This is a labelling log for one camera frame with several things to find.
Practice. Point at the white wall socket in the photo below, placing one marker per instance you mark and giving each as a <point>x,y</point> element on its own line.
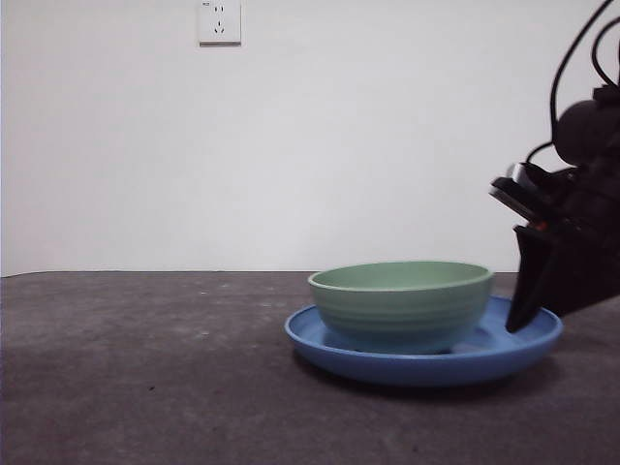
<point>220,24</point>

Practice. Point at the blue round plate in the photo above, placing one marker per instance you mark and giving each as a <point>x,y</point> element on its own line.
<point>412,370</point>

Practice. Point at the green ribbed bowl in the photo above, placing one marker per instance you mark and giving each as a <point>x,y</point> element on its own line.
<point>397,315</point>

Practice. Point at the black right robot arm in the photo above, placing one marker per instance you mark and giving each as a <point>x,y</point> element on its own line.
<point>581,126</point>

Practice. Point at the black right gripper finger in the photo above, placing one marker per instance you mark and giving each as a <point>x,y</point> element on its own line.
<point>586,271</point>
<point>530,271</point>

